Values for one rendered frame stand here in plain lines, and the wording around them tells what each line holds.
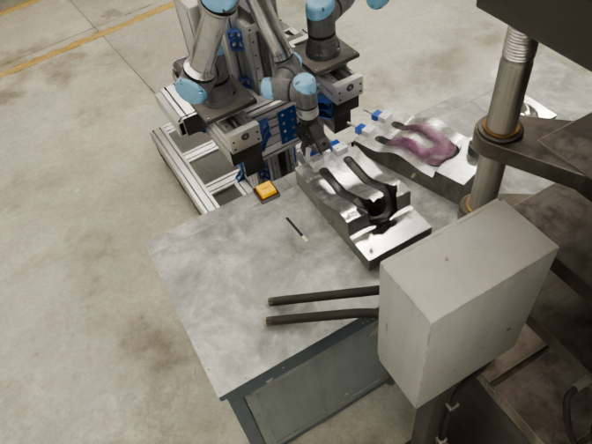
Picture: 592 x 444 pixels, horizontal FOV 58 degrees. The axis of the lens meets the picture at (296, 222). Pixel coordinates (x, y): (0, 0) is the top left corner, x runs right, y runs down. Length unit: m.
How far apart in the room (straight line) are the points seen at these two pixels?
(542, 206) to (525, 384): 0.56
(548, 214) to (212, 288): 1.08
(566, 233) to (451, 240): 0.38
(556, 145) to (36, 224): 3.02
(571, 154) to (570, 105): 1.39
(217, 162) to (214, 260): 1.31
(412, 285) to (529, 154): 0.37
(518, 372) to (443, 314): 0.78
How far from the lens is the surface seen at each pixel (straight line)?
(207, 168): 3.14
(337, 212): 1.82
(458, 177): 1.98
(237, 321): 1.77
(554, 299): 1.57
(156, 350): 2.75
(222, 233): 2.00
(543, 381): 1.73
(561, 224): 1.39
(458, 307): 0.99
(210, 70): 1.93
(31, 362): 3.01
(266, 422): 2.07
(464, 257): 1.05
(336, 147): 2.07
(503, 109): 1.14
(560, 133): 1.22
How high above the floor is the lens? 2.30
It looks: 50 degrees down
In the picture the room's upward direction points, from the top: 9 degrees counter-clockwise
